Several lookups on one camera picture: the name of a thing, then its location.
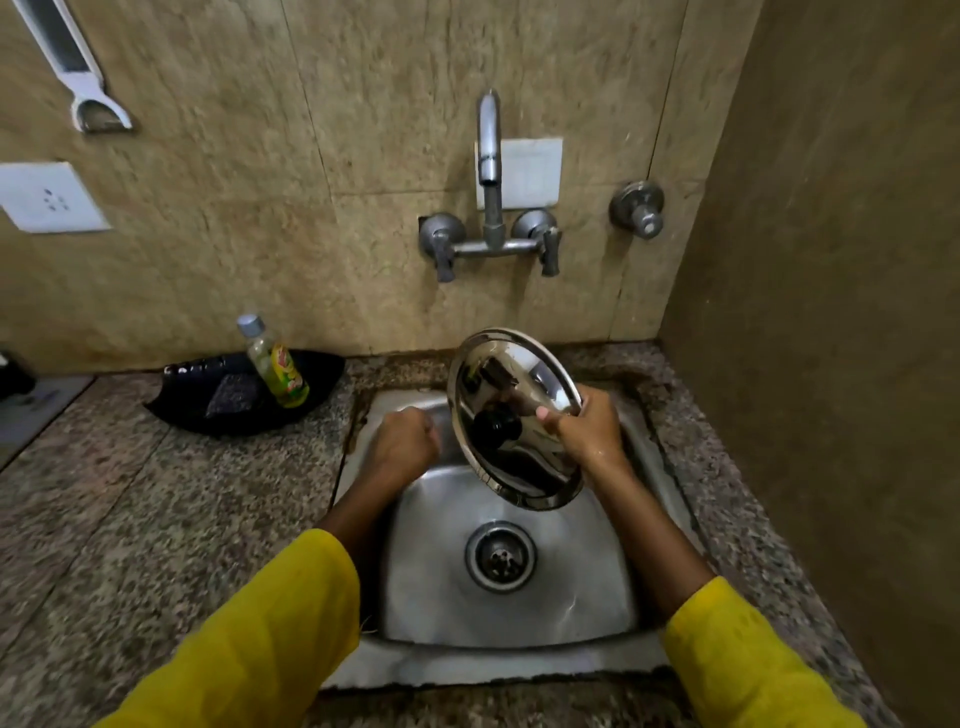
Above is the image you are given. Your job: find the person's right hand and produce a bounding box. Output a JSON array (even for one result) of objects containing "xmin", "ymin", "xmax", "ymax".
[{"xmin": 535, "ymin": 384, "xmax": 630, "ymax": 489}]

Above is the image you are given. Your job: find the person's left hand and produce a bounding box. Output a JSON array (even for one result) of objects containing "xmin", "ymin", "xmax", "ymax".
[{"xmin": 365, "ymin": 406, "xmax": 442, "ymax": 489}]

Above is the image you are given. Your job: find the steel pot lid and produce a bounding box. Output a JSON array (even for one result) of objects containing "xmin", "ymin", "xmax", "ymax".
[{"xmin": 447, "ymin": 327, "xmax": 586, "ymax": 512}]

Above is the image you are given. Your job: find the person's left forearm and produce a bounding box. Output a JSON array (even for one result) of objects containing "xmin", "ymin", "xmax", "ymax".
[{"xmin": 93, "ymin": 468, "xmax": 410, "ymax": 728}]

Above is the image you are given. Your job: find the person's right forearm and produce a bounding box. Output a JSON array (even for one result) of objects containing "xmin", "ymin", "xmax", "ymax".
[{"xmin": 585, "ymin": 461, "xmax": 867, "ymax": 728}]

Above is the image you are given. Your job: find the sink drain strainer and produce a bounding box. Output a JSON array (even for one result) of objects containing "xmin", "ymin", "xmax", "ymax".
[{"xmin": 464, "ymin": 521, "xmax": 538, "ymax": 594}]

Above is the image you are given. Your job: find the steel sink basin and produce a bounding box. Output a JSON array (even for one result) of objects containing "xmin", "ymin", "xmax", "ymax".
[{"xmin": 324, "ymin": 386, "xmax": 706, "ymax": 690}]

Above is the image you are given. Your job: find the dish soap bottle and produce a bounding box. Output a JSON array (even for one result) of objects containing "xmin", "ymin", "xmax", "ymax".
[{"xmin": 237, "ymin": 313, "xmax": 311, "ymax": 410}]

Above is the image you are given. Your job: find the dark scrub sponge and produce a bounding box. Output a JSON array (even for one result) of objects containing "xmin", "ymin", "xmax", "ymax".
[{"xmin": 204, "ymin": 372, "xmax": 265, "ymax": 419}]

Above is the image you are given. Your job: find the black plastic tray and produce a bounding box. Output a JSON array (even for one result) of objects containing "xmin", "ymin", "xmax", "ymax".
[{"xmin": 144, "ymin": 348, "xmax": 347, "ymax": 437}]

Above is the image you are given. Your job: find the black object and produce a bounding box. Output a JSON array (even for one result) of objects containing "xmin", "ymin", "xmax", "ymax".
[{"xmin": 0, "ymin": 348, "xmax": 37, "ymax": 402}]

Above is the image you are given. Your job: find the white electrical socket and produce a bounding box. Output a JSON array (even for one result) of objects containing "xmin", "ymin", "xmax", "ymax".
[{"xmin": 0, "ymin": 161, "xmax": 112, "ymax": 235}]

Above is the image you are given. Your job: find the chrome wall faucet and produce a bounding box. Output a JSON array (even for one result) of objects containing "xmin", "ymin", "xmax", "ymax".
[{"xmin": 418, "ymin": 90, "xmax": 564, "ymax": 284}]

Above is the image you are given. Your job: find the chrome wall valve knob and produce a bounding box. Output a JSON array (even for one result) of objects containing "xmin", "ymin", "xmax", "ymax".
[{"xmin": 608, "ymin": 180, "xmax": 667, "ymax": 241}]

